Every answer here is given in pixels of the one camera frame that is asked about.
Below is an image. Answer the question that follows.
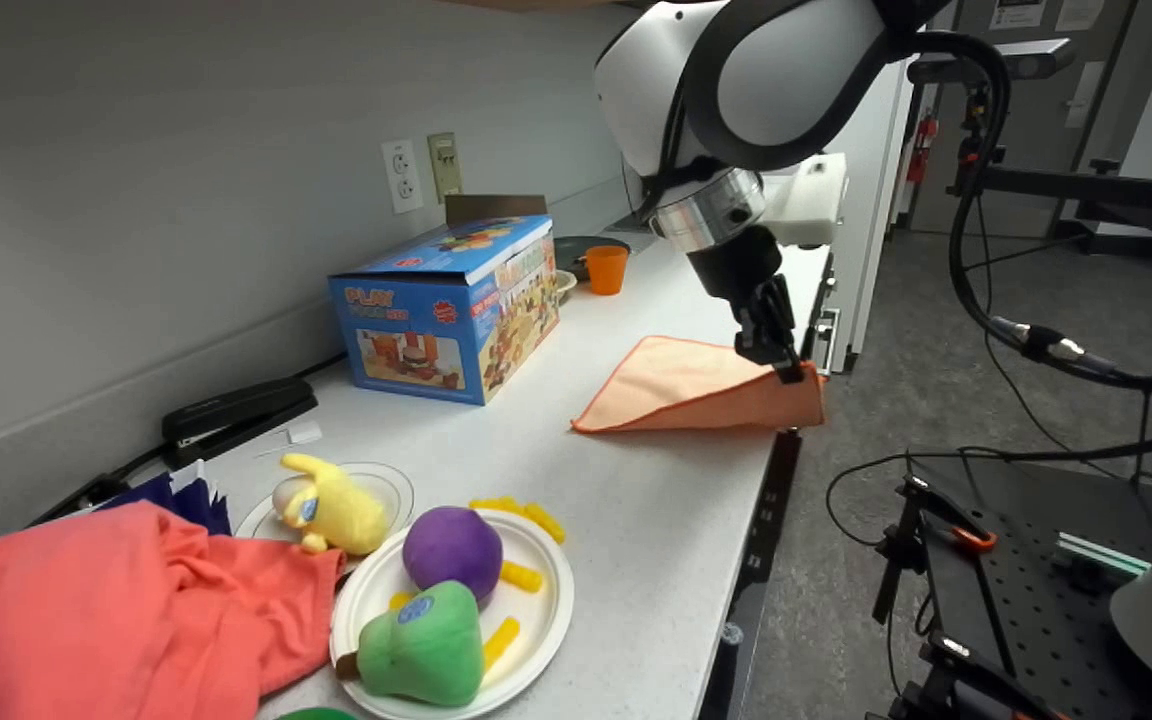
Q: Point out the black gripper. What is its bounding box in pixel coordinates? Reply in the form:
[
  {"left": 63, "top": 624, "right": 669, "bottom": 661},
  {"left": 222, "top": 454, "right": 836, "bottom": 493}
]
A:
[{"left": 685, "top": 222, "right": 812, "bottom": 386}]

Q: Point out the orange microfiber cloth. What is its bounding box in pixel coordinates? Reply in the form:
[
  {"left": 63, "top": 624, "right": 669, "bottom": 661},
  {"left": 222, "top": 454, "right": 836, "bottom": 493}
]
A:
[{"left": 567, "top": 333, "right": 832, "bottom": 440}]

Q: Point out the under-counter drawer cabinet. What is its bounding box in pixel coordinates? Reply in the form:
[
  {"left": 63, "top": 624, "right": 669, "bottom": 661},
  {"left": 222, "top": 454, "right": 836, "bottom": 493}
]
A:
[{"left": 693, "top": 296, "right": 850, "bottom": 720}]

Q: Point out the dark blue cloth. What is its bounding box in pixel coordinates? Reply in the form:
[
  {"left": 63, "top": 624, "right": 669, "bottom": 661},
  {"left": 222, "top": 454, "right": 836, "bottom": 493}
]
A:
[{"left": 103, "top": 454, "right": 235, "bottom": 541}]

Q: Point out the coral red cloth pile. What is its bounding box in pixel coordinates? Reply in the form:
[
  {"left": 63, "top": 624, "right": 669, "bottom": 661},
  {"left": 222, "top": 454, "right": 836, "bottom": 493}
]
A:
[{"left": 0, "top": 500, "right": 348, "bottom": 720}]

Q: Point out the orange plastic cup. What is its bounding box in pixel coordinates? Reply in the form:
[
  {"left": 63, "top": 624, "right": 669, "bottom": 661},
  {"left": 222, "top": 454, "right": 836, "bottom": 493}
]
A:
[{"left": 582, "top": 239, "right": 636, "bottom": 301}]

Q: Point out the red fire extinguisher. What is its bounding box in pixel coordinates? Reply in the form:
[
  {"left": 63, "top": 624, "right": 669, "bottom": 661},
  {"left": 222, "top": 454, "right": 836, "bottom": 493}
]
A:
[{"left": 906, "top": 113, "right": 941, "bottom": 191}]

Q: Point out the blue play food box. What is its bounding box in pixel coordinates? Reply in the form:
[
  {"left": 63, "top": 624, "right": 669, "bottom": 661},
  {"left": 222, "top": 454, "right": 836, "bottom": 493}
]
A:
[{"left": 326, "top": 191, "right": 567, "bottom": 408}]

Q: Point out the white paper plate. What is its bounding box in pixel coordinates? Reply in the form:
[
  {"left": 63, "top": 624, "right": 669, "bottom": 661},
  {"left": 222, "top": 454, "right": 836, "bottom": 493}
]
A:
[{"left": 328, "top": 502, "right": 582, "bottom": 720}]

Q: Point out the black breadboard table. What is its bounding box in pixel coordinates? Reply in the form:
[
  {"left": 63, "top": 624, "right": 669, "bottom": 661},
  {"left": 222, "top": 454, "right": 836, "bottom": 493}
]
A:
[{"left": 912, "top": 450, "right": 1152, "bottom": 720}]

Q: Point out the purple plush ball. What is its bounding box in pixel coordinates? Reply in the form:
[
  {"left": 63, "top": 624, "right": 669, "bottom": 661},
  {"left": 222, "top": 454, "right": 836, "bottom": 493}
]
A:
[{"left": 402, "top": 502, "right": 510, "bottom": 603}]

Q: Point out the green plush pear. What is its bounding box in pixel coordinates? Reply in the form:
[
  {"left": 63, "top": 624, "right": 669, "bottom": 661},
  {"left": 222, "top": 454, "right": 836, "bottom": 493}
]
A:
[{"left": 332, "top": 576, "right": 487, "bottom": 710}]

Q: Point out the yellow plush toy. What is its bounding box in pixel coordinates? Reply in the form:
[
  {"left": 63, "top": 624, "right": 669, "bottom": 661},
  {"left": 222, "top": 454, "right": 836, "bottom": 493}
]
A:
[{"left": 273, "top": 450, "right": 395, "bottom": 561}]

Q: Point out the black stapler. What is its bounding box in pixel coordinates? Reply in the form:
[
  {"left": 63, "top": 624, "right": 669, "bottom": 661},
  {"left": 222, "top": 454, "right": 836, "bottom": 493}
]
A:
[{"left": 156, "top": 372, "right": 322, "bottom": 473}]

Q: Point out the thin black floor cable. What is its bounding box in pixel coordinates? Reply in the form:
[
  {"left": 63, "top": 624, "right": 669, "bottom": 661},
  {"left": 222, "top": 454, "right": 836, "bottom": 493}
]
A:
[{"left": 819, "top": 411, "right": 1152, "bottom": 553}]

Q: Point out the black clamp orange handle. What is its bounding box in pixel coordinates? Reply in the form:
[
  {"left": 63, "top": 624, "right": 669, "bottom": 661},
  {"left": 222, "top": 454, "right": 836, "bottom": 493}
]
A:
[{"left": 867, "top": 473, "right": 1009, "bottom": 630}]

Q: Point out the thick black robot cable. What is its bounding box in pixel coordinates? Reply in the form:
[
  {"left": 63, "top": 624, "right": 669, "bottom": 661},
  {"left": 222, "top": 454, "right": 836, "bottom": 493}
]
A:
[{"left": 901, "top": 32, "right": 1152, "bottom": 395}]

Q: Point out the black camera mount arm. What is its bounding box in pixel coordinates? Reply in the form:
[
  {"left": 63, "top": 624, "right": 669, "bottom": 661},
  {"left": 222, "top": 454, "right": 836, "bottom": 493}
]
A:
[{"left": 953, "top": 81, "right": 1152, "bottom": 273}]

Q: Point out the beige wall switch plate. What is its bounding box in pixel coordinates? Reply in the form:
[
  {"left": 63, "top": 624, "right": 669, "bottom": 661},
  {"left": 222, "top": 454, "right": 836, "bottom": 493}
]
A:
[{"left": 424, "top": 128, "right": 467, "bottom": 202}]

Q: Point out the black stereo camera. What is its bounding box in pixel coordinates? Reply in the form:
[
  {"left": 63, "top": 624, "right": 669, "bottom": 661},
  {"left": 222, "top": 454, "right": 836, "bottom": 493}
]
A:
[{"left": 912, "top": 32, "right": 1075, "bottom": 87}]

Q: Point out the white wall outlet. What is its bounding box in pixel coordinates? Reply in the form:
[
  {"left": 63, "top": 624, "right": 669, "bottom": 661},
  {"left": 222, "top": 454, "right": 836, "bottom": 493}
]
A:
[{"left": 382, "top": 136, "right": 432, "bottom": 216}]

